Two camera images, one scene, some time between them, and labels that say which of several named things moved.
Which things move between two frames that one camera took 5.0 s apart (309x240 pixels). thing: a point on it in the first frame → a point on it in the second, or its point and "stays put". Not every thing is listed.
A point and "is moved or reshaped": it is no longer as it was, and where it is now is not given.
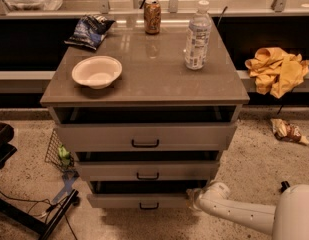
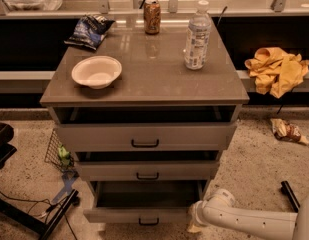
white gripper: (201, 196) → (198, 213)
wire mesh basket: (58, 154) stays put
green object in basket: (64, 155) stays put
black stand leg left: (30, 220) stays put
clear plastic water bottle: (198, 37) stays put
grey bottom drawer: (141, 194) is moved or reshaped
